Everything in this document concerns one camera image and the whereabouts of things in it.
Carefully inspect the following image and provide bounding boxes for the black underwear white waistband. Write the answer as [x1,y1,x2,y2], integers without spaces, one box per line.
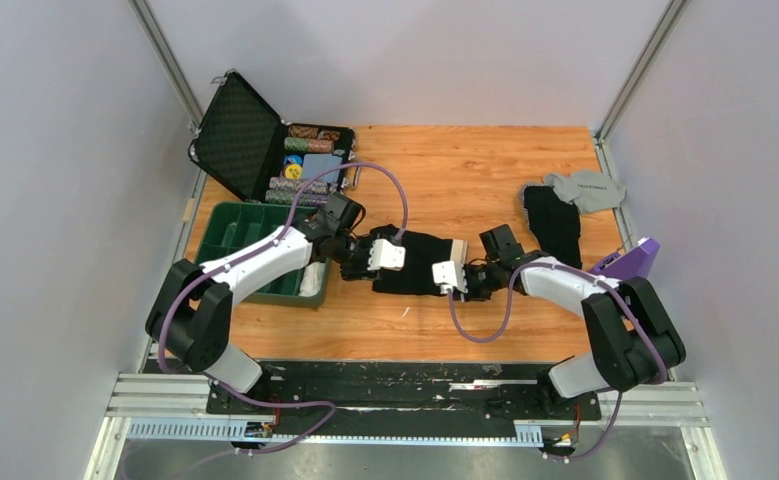
[372,231,468,296]

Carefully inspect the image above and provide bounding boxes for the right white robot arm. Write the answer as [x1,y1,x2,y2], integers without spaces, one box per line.
[451,225,687,418]

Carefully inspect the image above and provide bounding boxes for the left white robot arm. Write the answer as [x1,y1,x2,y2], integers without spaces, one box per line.
[145,193,366,413]

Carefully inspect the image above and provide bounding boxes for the white object in tray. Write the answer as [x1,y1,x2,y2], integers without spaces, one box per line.
[299,262,326,297]

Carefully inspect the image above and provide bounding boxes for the lower poker chip row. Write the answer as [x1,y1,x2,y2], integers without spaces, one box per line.
[264,177,336,207]

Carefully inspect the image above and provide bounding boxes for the poker chip row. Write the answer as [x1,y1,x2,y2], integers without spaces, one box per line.
[264,177,336,207]
[283,136,334,153]

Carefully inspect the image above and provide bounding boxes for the black garment on table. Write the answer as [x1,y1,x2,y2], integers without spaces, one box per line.
[519,184,583,269]

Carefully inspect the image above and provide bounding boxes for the blue card box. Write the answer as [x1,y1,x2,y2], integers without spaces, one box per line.
[301,153,343,184]

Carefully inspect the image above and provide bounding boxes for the yellow poker chip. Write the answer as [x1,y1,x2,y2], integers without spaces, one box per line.
[284,163,303,180]

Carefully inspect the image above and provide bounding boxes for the upper poker chip row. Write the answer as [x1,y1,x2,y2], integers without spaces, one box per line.
[283,136,334,153]

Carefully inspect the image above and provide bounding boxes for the green compartment tray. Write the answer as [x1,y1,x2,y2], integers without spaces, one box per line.
[194,202,330,308]

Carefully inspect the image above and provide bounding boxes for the grey garment on table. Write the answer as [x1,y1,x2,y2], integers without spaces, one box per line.
[543,170,626,214]

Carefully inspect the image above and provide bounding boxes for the purple plastic object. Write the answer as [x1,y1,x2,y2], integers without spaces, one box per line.
[588,237,660,280]

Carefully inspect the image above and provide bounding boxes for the black poker chip case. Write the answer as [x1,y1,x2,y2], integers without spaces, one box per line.
[187,70,364,212]

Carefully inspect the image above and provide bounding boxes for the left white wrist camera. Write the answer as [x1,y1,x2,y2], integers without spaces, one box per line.
[367,238,406,271]

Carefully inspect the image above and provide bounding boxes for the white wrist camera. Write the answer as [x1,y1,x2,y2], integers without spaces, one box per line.
[432,260,468,295]
[367,238,406,271]

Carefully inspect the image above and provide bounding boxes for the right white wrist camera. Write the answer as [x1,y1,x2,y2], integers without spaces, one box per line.
[432,260,468,295]

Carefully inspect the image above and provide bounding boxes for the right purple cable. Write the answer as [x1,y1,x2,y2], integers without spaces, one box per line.
[447,259,670,462]

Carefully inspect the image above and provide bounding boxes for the purple cable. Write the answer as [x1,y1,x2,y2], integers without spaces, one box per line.
[118,161,410,458]
[447,259,670,462]

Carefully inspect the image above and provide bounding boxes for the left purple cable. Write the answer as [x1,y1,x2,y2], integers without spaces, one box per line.
[118,161,410,458]

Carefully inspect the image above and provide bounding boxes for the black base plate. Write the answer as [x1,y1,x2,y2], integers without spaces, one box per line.
[207,360,603,438]

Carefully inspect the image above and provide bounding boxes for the aluminium frame rails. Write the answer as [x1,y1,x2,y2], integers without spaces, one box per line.
[86,360,725,479]

